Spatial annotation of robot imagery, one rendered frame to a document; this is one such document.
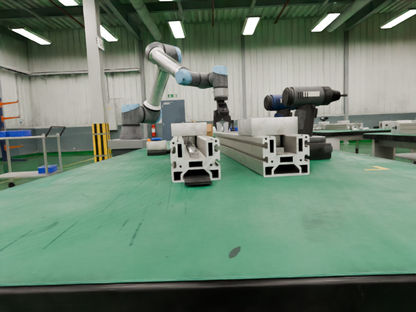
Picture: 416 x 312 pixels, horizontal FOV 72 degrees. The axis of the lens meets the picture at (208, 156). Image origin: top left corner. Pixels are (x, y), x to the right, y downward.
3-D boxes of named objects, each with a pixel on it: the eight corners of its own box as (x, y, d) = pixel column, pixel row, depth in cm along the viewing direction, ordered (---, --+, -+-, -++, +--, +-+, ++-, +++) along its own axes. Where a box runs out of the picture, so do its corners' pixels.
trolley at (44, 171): (-13, 195, 442) (-21, 129, 432) (10, 187, 496) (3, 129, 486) (57, 191, 448) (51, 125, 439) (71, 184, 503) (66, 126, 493)
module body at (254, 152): (215, 149, 139) (215, 132, 139) (236, 148, 140) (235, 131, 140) (263, 177, 60) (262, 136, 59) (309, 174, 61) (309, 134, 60)
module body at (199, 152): (176, 151, 138) (175, 134, 137) (197, 150, 139) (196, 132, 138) (171, 182, 58) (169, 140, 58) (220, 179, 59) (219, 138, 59)
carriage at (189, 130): (173, 142, 105) (172, 124, 105) (203, 141, 106) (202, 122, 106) (172, 145, 90) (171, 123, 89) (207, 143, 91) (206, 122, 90)
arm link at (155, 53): (139, 36, 163) (187, 68, 135) (155, 39, 171) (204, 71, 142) (134, 56, 168) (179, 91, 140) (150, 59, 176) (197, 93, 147)
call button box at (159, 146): (149, 154, 129) (148, 140, 128) (171, 153, 130) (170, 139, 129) (147, 156, 121) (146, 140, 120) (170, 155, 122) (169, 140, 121)
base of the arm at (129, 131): (115, 139, 182) (114, 124, 181) (125, 138, 197) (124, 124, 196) (138, 140, 180) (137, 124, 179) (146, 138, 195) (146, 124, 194)
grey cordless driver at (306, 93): (281, 158, 92) (280, 88, 89) (339, 155, 94) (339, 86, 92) (291, 161, 84) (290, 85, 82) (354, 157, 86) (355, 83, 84)
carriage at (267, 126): (238, 143, 82) (237, 120, 82) (275, 142, 83) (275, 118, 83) (252, 147, 67) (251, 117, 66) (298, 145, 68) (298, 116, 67)
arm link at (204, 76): (189, 73, 151) (203, 69, 143) (204, 75, 158) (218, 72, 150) (189, 88, 151) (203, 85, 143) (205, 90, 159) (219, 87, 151)
